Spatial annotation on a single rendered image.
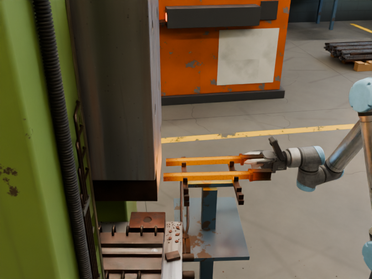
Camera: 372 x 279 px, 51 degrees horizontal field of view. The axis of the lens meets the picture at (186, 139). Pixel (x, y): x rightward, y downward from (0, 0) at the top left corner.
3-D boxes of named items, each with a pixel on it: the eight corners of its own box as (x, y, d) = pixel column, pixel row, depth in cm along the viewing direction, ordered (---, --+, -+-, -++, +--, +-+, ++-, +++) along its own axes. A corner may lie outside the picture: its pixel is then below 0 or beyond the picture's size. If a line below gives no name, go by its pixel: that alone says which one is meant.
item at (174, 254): (177, 252, 130) (177, 249, 129) (180, 259, 127) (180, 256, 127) (164, 256, 129) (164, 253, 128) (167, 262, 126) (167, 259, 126)
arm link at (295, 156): (301, 154, 174) (293, 143, 182) (291, 154, 173) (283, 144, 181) (299, 171, 178) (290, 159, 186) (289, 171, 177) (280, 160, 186)
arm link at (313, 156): (325, 170, 180) (328, 151, 175) (299, 172, 178) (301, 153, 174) (315, 160, 188) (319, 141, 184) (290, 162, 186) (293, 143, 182)
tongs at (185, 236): (180, 173, 212) (180, 171, 212) (187, 173, 212) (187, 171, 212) (180, 254, 160) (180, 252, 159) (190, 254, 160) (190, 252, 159)
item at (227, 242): (233, 200, 195) (234, 196, 194) (249, 260, 160) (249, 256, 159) (173, 201, 194) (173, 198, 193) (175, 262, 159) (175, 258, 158)
